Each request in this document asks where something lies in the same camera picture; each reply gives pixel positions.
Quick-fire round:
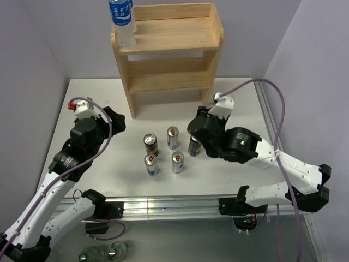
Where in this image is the silver blue can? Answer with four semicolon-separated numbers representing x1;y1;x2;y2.
171;151;184;174
144;154;159;176
167;126;179;150

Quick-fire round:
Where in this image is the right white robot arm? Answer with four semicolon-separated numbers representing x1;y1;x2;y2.
187;106;331;216

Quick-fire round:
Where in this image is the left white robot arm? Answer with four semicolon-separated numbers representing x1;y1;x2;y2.
1;106;126;261

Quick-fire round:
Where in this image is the wooden two-tier shelf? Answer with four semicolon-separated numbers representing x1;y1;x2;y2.
111;3;225;118

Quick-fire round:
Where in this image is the black can yellow label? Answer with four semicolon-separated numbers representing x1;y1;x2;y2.
143;133;159;156

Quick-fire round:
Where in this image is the clear water bottle blue label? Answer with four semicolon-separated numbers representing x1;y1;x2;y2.
109;0;136;49

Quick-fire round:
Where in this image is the green glass bottle left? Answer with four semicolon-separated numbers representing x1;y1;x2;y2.
78;246;104;262

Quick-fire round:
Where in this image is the green glass bottle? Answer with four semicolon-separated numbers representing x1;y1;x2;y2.
78;246;104;262
107;241;130;262

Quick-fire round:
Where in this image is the green glass bottle right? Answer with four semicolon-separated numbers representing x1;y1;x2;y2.
107;241;130;262

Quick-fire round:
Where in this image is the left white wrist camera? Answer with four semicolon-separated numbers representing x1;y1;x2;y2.
68;97;98;120

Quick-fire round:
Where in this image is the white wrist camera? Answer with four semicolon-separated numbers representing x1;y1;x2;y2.
208;92;234;120
68;97;98;120

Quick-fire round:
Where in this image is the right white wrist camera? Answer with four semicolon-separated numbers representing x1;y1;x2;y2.
208;92;234;120

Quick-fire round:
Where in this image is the aluminium rail frame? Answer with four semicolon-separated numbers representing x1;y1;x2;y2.
51;78;328;262

